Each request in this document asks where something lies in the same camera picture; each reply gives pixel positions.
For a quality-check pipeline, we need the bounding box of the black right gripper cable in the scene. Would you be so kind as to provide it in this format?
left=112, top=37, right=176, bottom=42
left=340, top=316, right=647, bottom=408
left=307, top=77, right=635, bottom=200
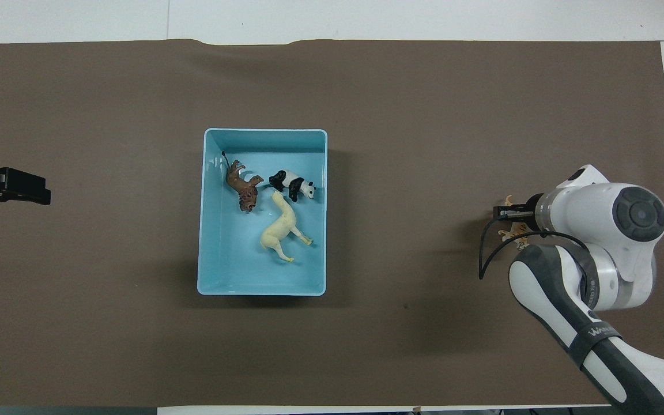
left=478, top=216, right=591, bottom=281

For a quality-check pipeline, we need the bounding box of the orange striped tiger toy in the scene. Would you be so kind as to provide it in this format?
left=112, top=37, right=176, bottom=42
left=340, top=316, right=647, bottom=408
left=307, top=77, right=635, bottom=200
left=497, top=195, right=533, bottom=250

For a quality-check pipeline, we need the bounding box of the black and white panda toy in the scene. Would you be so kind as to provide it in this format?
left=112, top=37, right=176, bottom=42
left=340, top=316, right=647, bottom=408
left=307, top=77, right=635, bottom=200
left=268, top=168, right=317, bottom=204

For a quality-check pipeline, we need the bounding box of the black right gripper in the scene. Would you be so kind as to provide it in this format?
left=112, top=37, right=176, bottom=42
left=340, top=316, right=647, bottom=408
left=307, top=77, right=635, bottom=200
left=493, top=193, right=544, bottom=232

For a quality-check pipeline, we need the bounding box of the cream llama toy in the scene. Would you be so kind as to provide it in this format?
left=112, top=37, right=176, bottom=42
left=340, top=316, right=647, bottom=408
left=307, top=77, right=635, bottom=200
left=259, top=190, right=314, bottom=264

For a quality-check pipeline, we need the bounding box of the brown table mat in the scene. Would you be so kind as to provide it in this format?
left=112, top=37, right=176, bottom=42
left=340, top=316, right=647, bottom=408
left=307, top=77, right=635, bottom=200
left=0, top=39, right=664, bottom=408

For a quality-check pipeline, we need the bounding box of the brown lion toy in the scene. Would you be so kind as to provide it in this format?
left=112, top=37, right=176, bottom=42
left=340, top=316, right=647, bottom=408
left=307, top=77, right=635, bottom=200
left=221, top=150, right=265, bottom=213

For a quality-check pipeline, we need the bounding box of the light blue storage box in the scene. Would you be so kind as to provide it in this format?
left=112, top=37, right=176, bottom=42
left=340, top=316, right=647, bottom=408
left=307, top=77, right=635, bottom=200
left=197, top=128, right=329, bottom=297

